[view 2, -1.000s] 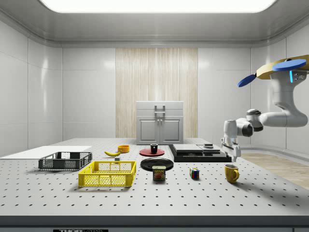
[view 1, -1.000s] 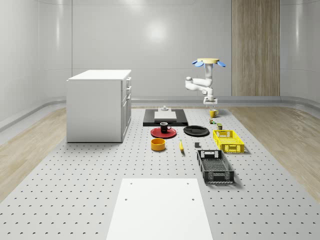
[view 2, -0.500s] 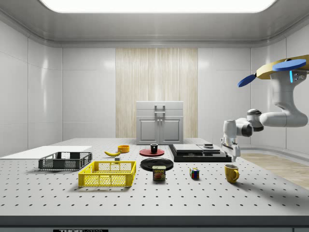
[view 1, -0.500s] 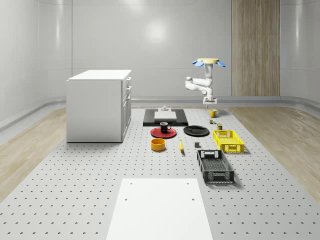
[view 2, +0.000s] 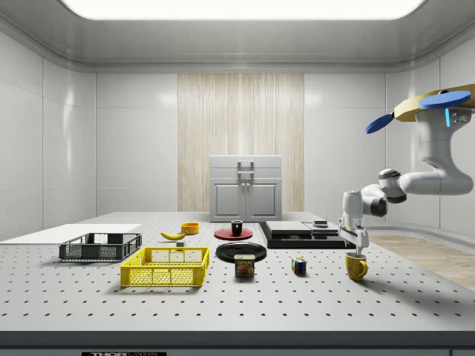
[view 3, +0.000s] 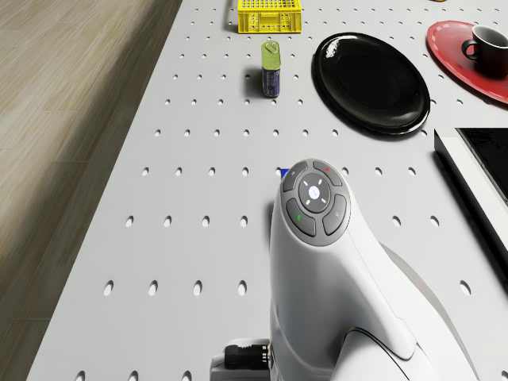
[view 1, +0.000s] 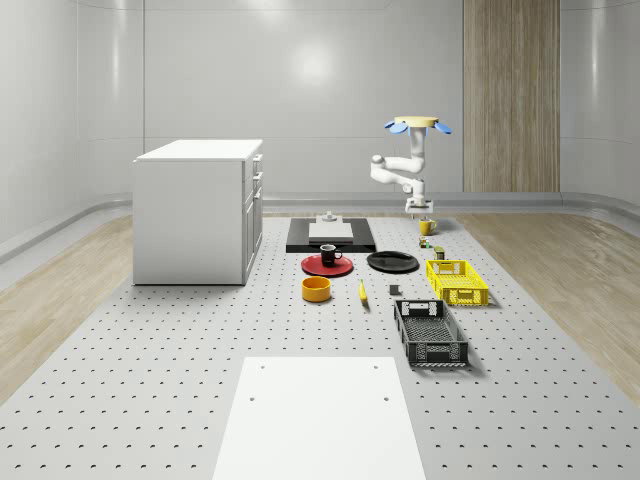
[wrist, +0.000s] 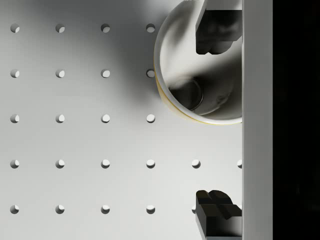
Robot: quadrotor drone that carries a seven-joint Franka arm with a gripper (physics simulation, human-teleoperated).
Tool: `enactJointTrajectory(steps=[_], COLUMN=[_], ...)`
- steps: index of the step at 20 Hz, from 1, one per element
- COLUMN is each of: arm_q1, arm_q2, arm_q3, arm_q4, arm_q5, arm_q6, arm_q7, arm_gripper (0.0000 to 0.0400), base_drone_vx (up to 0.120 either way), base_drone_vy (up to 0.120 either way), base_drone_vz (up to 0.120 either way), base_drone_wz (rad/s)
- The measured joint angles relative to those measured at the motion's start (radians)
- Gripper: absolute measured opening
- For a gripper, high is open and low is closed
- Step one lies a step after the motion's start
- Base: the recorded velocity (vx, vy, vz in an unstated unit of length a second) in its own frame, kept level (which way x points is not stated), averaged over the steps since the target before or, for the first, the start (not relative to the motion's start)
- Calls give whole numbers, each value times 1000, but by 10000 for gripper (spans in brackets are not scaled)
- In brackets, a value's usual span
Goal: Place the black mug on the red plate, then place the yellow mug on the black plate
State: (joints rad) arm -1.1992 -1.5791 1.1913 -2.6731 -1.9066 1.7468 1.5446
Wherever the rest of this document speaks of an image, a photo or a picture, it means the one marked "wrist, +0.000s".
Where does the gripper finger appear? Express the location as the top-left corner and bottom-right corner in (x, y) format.
(195, 189), (243, 240)
(195, 0), (243, 56)

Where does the yellow mug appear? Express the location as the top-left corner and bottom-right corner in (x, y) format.
(153, 0), (243, 126)

